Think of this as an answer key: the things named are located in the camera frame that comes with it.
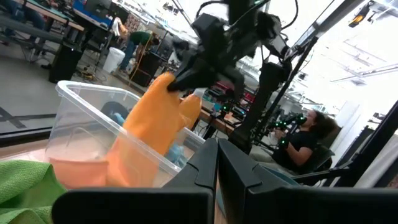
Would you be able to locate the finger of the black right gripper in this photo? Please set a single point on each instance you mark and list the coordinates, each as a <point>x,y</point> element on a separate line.
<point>199,77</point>
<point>234,79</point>

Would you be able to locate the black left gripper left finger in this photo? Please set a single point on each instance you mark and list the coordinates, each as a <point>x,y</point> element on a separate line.
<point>140,205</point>

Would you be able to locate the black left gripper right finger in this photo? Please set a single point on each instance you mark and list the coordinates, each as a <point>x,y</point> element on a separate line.
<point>295,208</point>

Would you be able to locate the orange microfiber towel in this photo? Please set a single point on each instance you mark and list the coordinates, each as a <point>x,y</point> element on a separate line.
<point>152,118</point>

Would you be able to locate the green microfiber towel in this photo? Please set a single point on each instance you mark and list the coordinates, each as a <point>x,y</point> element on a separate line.
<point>25,186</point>

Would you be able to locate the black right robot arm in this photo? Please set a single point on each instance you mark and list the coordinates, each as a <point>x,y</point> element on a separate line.
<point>267,87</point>

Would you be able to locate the wooden workbench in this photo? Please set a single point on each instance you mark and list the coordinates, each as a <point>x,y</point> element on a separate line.
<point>214,121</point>

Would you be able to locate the black box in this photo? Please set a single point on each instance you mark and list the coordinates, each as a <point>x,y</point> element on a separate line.
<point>146,70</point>
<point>65,65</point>

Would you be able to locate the grey office chair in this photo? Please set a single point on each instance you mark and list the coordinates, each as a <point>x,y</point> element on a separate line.
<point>323,155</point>

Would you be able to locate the seated person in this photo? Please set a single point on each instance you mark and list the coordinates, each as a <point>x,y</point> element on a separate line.
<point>301,146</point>

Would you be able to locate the bending person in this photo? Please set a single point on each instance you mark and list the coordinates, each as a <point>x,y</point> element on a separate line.
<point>136,39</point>

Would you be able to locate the white bucket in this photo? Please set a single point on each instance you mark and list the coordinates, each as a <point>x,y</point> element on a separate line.
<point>113,60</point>

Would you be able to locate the tall clear plastic bin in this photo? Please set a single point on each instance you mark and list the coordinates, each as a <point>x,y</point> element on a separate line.
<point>81,102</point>

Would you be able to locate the blue-topped workbench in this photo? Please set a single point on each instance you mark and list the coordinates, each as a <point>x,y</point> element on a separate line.
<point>93,20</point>

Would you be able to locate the black lamp with amber light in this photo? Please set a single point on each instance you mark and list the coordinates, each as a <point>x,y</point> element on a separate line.
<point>357,19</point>

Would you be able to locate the green-topped workbench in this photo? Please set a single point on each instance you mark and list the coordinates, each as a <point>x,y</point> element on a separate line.
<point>53,14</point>

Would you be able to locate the black aluminium rig frame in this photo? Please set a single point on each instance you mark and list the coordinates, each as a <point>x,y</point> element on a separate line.
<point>373,143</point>

